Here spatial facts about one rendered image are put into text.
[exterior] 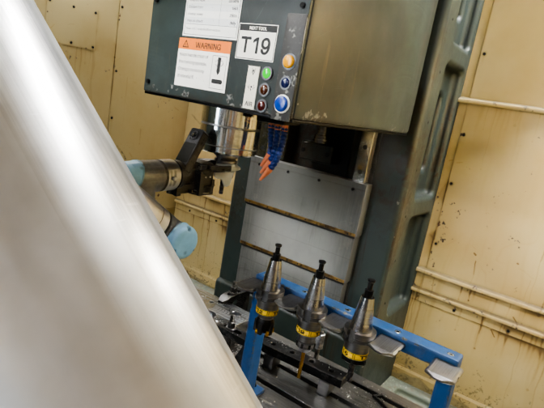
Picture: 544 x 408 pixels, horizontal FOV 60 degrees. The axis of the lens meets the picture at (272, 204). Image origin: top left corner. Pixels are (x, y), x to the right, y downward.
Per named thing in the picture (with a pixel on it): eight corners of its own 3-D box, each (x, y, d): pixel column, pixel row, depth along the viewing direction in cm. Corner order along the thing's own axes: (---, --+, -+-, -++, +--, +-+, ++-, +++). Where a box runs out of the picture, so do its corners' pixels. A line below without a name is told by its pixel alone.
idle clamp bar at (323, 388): (336, 402, 122) (342, 380, 120) (253, 362, 134) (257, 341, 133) (343, 394, 126) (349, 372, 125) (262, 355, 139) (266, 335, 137)
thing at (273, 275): (283, 288, 105) (289, 260, 104) (275, 294, 101) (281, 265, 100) (266, 282, 107) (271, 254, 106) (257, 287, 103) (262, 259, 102)
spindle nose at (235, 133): (268, 158, 129) (275, 114, 127) (225, 157, 117) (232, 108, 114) (227, 147, 139) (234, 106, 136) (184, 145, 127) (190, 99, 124)
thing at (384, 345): (391, 360, 85) (392, 356, 85) (364, 348, 88) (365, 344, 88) (404, 347, 91) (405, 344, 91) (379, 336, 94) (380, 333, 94)
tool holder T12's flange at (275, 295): (286, 299, 106) (289, 288, 106) (275, 308, 101) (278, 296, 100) (262, 290, 109) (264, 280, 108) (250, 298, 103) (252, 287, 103)
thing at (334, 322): (337, 335, 91) (338, 332, 91) (314, 325, 94) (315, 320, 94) (353, 325, 97) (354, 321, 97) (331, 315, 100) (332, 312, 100)
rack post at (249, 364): (240, 409, 113) (260, 295, 107) (223, 398, 116) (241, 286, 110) (264, 392, 121) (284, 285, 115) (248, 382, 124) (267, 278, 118)
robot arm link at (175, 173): (149, 156, 112) (172, 163, 107) (163, 155, 115) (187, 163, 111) (146, 187, 113) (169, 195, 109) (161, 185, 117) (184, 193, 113)
